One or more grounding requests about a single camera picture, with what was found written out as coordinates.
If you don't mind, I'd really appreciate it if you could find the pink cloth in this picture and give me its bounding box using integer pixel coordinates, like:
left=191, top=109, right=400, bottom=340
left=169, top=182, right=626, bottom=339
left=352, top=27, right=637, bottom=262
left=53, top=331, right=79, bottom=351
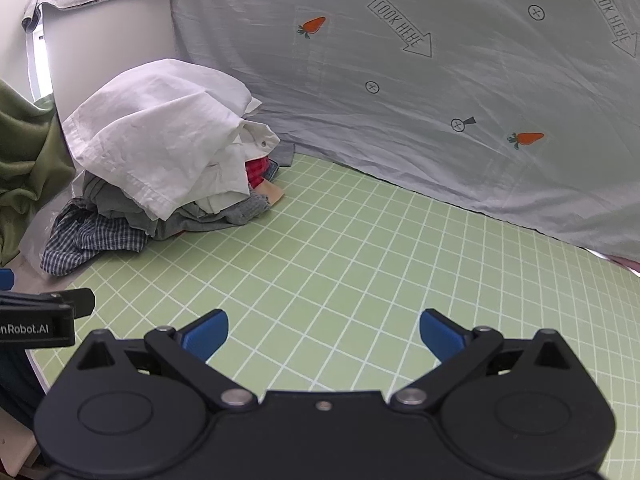
left=606, top=255, right=640, bottom=277

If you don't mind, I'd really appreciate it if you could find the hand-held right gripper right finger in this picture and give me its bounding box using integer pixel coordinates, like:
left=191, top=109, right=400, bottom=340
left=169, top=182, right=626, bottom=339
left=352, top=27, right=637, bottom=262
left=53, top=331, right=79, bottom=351
left=389, top=308, right=577, bottom=414

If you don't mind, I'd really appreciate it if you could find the grey-green garment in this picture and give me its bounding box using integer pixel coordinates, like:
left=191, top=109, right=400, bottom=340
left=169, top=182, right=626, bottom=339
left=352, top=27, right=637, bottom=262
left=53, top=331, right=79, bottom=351
left=81, top=170, right=157, bottom=235

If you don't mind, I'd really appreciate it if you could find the tan cardboard piece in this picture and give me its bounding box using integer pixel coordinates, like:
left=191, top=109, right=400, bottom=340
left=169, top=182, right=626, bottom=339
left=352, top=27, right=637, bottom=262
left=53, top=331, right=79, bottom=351
left=249, top=180, right=287, bottom=207

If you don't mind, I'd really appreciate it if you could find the grey sweatshirt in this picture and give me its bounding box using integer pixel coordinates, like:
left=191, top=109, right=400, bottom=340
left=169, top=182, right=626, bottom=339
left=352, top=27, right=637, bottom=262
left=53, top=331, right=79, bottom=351
left=152, top=191, right=273, bottom=242

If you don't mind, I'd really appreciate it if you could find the grey carrot print bedsheet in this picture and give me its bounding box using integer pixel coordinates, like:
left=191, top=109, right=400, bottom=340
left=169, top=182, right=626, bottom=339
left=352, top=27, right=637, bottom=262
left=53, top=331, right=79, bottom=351
left=170, top=0, right=640, bottom=263

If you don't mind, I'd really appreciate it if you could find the olive green cloth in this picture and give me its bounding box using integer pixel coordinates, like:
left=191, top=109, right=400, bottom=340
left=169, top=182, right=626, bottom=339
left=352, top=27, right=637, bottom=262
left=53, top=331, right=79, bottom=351
left=0, top=79, right=77, bottom=267

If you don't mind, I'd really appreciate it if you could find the clear plastic bag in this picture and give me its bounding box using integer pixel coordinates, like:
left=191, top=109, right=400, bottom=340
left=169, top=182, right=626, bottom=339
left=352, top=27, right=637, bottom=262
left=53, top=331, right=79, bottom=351
left=19, top=204, right=76, bottom=273

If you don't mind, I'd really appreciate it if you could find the blue checked shirt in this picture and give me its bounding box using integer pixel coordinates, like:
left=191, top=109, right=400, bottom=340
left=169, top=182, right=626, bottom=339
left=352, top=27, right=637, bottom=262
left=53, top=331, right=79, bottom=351
left=40, top=197, right=151, bottom=277

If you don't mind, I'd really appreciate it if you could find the white cabinet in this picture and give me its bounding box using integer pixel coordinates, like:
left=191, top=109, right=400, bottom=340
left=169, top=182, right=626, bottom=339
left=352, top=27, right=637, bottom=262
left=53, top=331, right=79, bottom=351
left=42, top=0, right=177, bottom=128

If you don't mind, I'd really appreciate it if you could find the red checked garment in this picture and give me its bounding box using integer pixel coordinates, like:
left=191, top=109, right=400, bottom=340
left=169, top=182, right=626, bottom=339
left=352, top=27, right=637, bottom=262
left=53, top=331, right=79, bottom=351
left=244, top=156, right=272, bottom=192

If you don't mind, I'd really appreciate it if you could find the white shirt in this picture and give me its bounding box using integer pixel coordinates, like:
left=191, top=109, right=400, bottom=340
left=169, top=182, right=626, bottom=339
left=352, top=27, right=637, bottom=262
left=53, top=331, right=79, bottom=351
left=64, top=59, right=281, bottom=221

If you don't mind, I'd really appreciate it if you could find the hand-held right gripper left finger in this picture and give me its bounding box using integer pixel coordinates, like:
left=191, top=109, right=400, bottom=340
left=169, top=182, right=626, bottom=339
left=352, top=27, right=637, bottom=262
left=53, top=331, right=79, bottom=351
left=75, top=309, right=259, bottom=414

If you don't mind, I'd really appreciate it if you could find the green grid mat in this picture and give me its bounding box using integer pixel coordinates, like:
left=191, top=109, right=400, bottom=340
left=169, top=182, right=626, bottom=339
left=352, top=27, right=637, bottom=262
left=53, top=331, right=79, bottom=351
left=27, top=152, right=640, bottom=480

